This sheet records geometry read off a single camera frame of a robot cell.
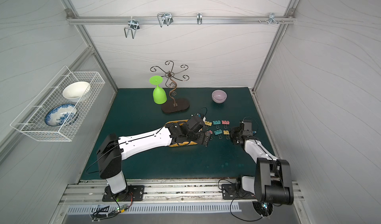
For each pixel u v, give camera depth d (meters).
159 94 0.87
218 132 0.95
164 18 0.76
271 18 0.77
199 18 0.78
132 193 0.73
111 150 0.44
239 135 0.78
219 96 1.14
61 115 0.65
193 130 0.61
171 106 1.08
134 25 0.78
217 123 0.98
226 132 0.96
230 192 0.73
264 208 0.71
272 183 0.42
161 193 0.75
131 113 1.09
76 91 0.73
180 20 0.78
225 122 1.00
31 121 0.57
